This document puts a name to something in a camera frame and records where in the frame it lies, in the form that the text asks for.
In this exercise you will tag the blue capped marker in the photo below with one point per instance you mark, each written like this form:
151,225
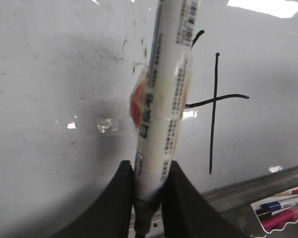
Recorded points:
281,204

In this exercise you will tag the white whiteboard marker black tip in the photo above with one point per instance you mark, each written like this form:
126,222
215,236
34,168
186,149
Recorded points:
165,94

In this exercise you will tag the red capped marker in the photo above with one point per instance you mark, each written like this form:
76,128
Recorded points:
290,191

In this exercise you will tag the aluminium whiteboard bottom rail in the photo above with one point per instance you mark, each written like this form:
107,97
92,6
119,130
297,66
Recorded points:
223,200

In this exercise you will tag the red round magnet taped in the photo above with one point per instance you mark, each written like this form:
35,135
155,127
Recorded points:
137,97

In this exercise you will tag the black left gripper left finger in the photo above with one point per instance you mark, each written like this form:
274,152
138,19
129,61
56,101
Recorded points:
109,215

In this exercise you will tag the pink marker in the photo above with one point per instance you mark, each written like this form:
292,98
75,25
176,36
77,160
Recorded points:
280,218

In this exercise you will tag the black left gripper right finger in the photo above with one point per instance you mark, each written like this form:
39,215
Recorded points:
186,214

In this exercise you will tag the white whiteboard surface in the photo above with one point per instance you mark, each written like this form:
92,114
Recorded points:
67,70

